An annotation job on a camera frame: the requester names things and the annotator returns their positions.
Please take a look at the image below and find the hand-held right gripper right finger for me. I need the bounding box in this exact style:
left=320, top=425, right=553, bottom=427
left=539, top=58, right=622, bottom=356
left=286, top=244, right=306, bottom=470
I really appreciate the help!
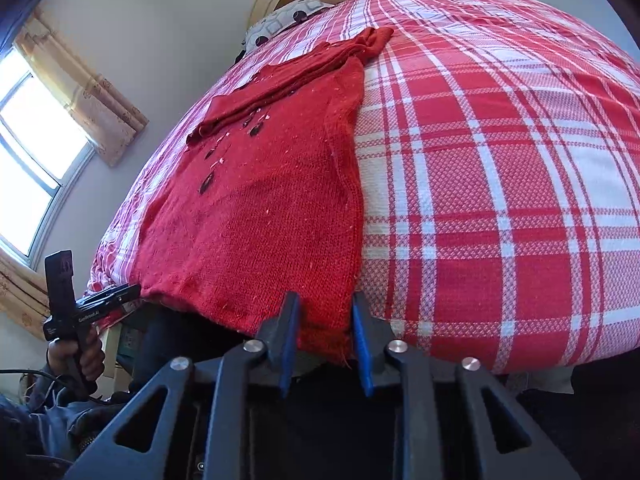
left=351, top=291, right=581, bottom=480

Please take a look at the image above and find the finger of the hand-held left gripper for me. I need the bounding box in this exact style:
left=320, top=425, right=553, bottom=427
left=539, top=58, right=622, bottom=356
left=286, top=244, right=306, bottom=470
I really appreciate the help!
left=75, top=283, right=143, bottom=317

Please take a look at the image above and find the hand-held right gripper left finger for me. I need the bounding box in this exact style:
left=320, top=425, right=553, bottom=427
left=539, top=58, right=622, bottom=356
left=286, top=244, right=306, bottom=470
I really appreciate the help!
left=65, top=291, right=302, bottom=480

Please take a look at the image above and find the red knit beaded sweater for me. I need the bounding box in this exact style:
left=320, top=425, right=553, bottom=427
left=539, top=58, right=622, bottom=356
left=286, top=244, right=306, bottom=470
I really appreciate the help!
left=131, top=26, right=395, bottom=368

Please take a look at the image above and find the person's left hand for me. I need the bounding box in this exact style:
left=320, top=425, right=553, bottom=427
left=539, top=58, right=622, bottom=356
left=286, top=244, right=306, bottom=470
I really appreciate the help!
left=47, top=331, right=106, bottom=382

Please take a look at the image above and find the long yellow curtain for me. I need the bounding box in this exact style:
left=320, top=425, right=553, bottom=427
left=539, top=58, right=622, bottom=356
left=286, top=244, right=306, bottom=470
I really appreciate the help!
left=15, top=10, right=150, bottom=168
left=0, top=250, right=52, bottom=342

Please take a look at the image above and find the large arched window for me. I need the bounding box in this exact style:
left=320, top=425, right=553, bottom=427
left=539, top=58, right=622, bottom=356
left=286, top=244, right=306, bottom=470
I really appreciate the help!
left=0, top=45, right=96, bottom=271

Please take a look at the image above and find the bed with red plaid sheet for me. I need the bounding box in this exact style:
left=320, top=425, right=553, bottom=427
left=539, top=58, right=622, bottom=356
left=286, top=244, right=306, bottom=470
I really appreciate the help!
left=87, top=0, right=640, bottom=376

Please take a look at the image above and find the person's leg in dark pants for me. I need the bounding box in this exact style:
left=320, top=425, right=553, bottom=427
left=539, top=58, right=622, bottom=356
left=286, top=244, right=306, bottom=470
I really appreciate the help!
left=517, top=360, right=640, bottom=480

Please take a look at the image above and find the white patterned pillow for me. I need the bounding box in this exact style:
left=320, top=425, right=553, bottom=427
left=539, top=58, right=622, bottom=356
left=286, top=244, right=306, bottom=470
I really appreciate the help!
left=243, top=0, right=336, bottom=57

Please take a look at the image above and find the black cable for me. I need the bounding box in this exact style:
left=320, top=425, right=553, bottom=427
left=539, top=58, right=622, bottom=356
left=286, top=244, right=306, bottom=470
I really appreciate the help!
left=0, top=368, right=58, bottom=386

